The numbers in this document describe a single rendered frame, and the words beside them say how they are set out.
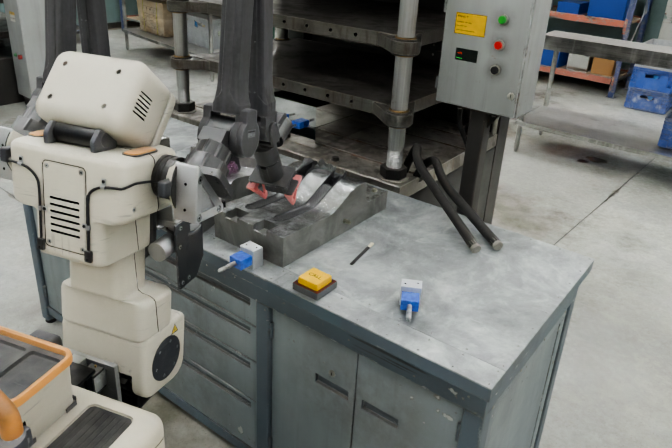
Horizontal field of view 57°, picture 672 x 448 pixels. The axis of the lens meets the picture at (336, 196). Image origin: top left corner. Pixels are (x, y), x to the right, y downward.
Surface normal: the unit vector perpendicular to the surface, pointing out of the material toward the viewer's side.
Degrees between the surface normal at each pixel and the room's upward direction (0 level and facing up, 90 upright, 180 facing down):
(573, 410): 1
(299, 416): 90
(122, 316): 82
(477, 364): 0
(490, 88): 90
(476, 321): 0
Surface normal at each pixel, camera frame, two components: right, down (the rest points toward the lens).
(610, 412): 0.04, -0.91
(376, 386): -0.60, 0.30
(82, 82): -0.23, -0.34
